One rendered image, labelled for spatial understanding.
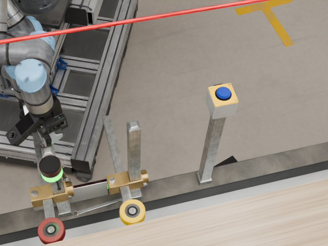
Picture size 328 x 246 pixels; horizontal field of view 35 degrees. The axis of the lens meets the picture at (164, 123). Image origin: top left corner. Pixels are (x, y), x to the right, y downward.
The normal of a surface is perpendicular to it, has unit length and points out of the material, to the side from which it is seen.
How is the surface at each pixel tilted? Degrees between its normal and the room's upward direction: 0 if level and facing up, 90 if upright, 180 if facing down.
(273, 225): 0
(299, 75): 0
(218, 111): 90
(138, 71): 0
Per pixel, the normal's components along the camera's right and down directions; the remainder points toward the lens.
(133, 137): 0.26, 0.81
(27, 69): 0.01, -0.55
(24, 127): -0.38, -0.24
